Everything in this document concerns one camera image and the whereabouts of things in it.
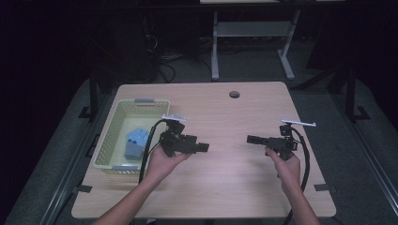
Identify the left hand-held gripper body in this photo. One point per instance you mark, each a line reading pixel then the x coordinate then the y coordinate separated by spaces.
pixel 180 143

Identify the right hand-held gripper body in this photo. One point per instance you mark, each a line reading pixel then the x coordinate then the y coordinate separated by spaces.
pixel 281 143

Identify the cream perforated plastic basket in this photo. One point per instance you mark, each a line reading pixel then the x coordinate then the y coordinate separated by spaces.
pixel 117 137

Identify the person's right hand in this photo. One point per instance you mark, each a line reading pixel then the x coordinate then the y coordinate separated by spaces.
pixel 289 172

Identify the person's left hand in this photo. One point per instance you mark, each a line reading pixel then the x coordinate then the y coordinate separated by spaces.
pixel 161 167

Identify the black tape strip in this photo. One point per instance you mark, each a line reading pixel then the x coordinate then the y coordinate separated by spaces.
pixel 83 188
pixel 321 187

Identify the black metal stand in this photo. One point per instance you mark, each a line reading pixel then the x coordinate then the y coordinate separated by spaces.
pixel 351 93
pixel 93 93

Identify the grey metal floor rail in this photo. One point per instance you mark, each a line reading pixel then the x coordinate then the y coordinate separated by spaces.
pixel 67 175
pixel 369 150

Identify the white metal desk frame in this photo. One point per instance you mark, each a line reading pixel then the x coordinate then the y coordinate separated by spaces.
pixel 250 28

